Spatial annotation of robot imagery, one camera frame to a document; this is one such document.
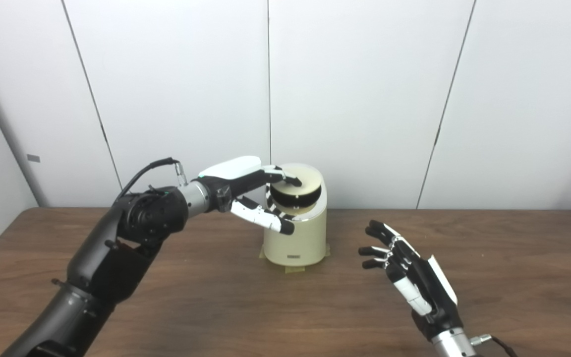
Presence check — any cream-colored round bin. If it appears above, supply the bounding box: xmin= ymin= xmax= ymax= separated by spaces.
xmin=263 ymin=164 xmax=327 ymax=267

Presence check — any cream round bin lid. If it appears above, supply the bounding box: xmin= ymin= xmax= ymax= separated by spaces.
xmin=271 ymin=172 xmax=322 ymax=209

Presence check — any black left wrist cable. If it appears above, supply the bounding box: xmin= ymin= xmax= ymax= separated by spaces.
xmin=116 ymin=157 xmax=189 ymax=200

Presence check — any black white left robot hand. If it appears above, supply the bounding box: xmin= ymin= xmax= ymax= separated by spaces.
xmin=197 ymin=156 xmax=302 ymax=236

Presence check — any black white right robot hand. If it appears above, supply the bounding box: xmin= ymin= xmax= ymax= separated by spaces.
xmin=358 ymin=220 xmax=463 ymax=342

